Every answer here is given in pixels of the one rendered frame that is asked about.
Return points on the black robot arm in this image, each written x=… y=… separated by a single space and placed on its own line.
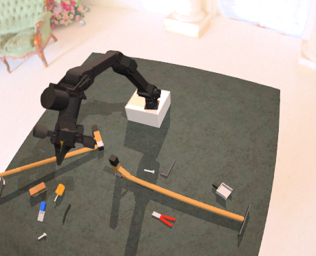
x=68 y=93

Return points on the orange flat bar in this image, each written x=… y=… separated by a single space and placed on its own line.
x=38 y=189

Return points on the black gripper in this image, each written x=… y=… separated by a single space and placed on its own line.
x=41 y=131

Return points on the yellow-handled screwdriver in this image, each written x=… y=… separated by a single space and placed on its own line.
x=59 y=191

